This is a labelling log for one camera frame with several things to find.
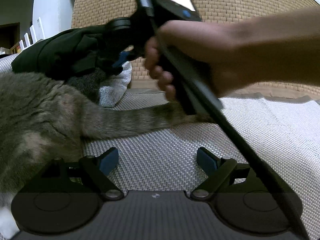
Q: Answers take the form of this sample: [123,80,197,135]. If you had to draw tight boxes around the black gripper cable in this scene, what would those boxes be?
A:
[212,104,311,240]

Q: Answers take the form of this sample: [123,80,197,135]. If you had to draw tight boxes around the grey tabby cat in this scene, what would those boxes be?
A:
[1,72,212,239]

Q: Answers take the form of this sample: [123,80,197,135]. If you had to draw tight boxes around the black printed sweatshirt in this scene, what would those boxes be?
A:
[11,25,125,81]

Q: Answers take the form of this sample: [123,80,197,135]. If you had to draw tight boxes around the person's right forearm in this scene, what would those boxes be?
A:
[223,7,319,92]

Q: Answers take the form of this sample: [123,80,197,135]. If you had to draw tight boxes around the person's right hand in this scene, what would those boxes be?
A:
[145,21,241,101]

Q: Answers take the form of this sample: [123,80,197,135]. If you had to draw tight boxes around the black grey folded garment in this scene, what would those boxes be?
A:
[67,61,133,108]

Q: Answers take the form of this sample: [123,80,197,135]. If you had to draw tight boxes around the woven tan upright mattress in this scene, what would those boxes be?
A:
[71,0,320,99]

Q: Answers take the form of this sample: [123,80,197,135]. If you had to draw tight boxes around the white router with antennas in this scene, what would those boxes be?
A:
[17,17,46,53]

